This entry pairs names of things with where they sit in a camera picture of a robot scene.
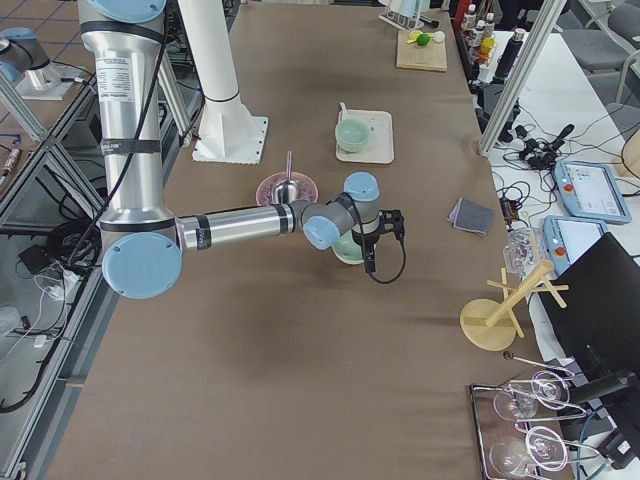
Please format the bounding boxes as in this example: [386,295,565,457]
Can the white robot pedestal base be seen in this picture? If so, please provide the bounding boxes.
[179,0,268,165]

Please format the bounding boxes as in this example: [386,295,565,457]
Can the grey folded cloth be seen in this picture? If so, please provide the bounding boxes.
[452,197,495,236]

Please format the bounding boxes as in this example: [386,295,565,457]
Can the wooden cutting board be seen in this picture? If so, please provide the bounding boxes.
[396,31,447,72]

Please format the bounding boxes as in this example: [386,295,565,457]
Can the beige rabbit tray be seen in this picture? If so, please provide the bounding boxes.
[335,109,394,164]

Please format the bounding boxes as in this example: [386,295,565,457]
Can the green lime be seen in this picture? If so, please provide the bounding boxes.
[416,33,431,46]

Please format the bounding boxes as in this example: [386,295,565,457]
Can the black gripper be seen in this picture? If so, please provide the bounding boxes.
[357,209,404,273]

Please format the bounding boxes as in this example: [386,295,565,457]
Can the wooden mug tree stand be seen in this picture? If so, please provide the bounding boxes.
[460,260,570,352]

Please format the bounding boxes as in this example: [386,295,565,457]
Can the black water bottle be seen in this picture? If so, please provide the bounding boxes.
[493,28,526,84]

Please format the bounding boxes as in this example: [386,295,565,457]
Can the clear plastic cup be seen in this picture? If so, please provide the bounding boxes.
[503,227,548,277]

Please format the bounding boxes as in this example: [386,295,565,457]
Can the blue teach pendant far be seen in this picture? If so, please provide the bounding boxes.
[553,160,632,224]

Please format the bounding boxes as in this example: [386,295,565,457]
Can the wine glass upper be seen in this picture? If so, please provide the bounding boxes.
[493,370,569,421]

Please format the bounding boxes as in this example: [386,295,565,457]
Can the wine glass lower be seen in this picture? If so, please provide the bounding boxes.
[489,426,568,479]

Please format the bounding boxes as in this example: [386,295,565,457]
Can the black monitor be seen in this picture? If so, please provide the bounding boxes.
[540,233,639,378]

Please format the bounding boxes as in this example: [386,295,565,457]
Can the green bowl on tray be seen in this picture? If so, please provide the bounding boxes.
[337,143,366,154]

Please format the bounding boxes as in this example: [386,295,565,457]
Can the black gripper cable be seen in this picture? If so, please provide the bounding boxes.
[368,234,407,286]

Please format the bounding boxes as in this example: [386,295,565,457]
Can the wire glass rack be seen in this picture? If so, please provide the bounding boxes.
[469,351,612,479]

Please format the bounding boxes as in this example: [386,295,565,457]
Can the aluminium frame post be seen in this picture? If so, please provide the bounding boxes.
[477,0,565,158]

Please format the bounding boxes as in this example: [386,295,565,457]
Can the clear ice cubes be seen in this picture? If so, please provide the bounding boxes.
[258,175,316,204]

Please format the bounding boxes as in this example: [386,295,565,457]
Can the wine glass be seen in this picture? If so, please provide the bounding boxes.
[493,370,569,421]
[489,426,568,479]

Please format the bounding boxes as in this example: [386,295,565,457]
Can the blue teach pendant near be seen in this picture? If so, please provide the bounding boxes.
[543,215,608,275]

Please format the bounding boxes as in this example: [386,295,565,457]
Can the green bowl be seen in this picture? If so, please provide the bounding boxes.
[334,118,370,145]
[337,143,366,154]
[332,232,364,265]

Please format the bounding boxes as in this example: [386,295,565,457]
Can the blue teach pendant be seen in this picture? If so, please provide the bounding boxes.
[543,215,608,275]
[553,160,632,224]

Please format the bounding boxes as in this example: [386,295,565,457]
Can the metal ice scoop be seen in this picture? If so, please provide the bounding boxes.
[273,150,300,204]

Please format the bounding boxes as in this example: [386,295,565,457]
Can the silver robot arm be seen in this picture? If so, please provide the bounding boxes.
[78,1,405,299]

